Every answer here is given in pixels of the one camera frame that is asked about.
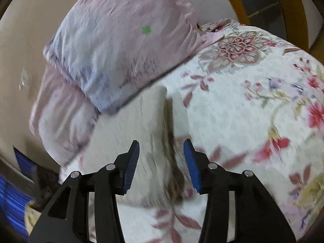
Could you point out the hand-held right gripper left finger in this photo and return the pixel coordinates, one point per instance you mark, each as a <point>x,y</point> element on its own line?
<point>130,172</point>

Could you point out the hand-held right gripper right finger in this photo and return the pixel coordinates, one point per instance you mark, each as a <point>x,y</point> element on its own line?
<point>192,169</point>

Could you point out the white floral bedspread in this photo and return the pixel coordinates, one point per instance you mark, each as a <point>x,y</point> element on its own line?
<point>240,111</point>

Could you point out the pink floral pillow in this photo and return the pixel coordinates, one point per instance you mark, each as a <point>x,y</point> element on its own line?
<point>60,116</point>

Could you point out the blue striped object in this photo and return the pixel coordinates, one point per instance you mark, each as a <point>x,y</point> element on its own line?
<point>24,163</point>
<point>11,202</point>

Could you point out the pink tree print pillow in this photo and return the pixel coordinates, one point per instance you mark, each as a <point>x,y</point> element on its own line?
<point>121,45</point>

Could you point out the wooden door frame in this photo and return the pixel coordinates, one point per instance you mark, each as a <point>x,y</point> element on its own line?
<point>291,12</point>

